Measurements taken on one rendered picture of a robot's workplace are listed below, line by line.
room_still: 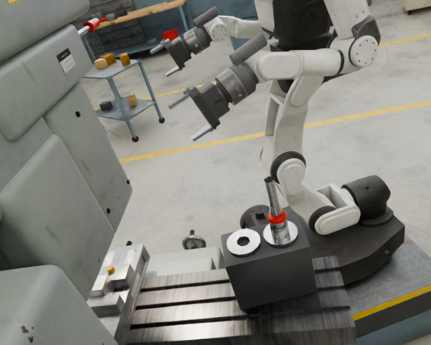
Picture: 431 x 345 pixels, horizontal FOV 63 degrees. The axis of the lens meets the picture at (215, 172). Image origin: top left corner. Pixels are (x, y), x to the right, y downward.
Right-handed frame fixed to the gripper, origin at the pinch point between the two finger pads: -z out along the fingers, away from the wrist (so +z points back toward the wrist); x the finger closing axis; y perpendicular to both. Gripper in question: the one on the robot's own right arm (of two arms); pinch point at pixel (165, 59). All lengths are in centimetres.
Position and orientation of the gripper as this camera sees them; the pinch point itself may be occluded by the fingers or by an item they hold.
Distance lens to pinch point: 145.0
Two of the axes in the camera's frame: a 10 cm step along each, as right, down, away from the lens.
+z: 8.6, -4.8, -1.7
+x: -4.7, -6.4, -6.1
